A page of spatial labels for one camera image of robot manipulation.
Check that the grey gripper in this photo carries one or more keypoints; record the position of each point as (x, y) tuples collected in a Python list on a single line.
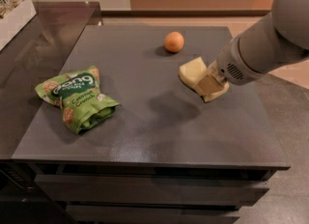
[(230, 63)]

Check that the yellow sponge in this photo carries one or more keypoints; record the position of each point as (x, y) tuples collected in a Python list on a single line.
[(192, 70)]

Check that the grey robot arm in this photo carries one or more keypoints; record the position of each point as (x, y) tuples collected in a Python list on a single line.
[(278, 39)]

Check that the orange fruit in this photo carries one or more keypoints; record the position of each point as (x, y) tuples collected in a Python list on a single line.
[(174, 42)]

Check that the green snack bag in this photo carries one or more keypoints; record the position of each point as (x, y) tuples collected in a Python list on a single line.
[(79, 98)]

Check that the lower grey drawer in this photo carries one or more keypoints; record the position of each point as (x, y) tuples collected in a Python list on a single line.
[(142, 215)]

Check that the white box with snacks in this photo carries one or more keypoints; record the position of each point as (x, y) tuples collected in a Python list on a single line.
[(14, 15)]

